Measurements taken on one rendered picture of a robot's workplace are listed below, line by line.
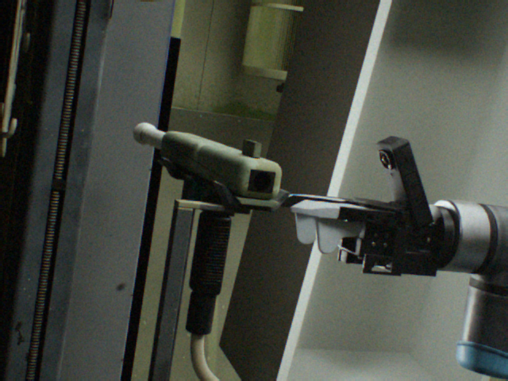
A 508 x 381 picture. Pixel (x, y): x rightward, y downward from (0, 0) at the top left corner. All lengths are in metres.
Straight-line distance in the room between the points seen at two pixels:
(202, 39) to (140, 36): 2.00
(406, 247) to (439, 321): 1.58
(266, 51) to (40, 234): 2.32
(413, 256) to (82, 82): 0.46
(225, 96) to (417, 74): 1.18
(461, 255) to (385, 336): 1.63
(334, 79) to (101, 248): 0.80
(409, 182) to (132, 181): 0.54
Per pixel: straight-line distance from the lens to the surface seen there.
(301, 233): 1.18
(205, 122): 3.55
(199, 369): 1.13
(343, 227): 1.14
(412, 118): 2.58
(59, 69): 1.01
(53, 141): 1.02
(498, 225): 1.24
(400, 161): 1.17
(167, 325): 1.00
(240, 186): 0.98
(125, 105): 1.54
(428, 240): 1.22
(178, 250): 0.99
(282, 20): 3.28
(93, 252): 1.56
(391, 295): 2.77
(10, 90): 1.55
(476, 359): 1.29
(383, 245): 1.17
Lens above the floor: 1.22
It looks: 6 degrees down
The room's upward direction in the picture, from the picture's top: 9 degrees clockwise
